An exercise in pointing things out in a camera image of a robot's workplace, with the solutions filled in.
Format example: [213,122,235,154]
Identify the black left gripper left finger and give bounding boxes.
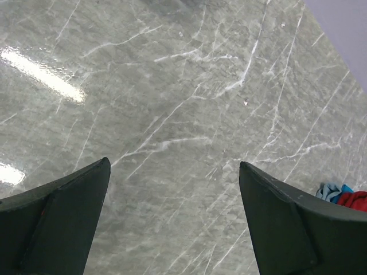
[1,158,111,274]

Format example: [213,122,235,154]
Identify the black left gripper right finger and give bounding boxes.
[239,162,366,274]

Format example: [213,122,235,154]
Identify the folded grey-blue t-shirt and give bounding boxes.
[315,183,342,204]

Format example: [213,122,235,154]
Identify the folded blue t-shirt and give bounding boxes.
[341,184,354,194]

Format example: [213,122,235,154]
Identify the folded red t-shirt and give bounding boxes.
[337,191,367,212]

